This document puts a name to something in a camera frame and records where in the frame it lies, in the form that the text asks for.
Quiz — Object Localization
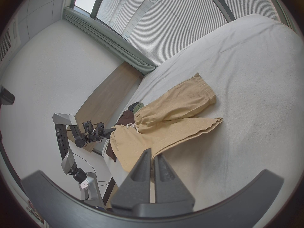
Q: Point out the grey-green curtain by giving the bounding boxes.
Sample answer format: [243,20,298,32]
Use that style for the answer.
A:
[63,7,157,75]

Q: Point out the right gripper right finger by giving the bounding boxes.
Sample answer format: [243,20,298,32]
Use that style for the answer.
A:
[153,153,196,211]

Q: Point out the white air conditioner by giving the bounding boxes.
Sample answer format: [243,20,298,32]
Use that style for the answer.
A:
[0,20,20,66]

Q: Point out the tan shorts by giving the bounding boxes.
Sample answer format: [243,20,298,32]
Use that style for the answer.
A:
[110,73,224,183]

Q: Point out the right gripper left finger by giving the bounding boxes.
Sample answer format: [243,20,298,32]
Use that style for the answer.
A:
[111,148,152,208]

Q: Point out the black cable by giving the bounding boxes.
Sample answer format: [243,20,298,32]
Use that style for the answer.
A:
[71,152,112,187]

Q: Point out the window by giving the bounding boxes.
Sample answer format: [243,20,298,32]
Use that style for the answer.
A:
[74,0,292,67]

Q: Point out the brown garment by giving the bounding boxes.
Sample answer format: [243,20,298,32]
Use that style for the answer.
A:
[106,109,135,162]

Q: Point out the bed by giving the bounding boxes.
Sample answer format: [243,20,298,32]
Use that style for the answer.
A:
[68,13,304,213]

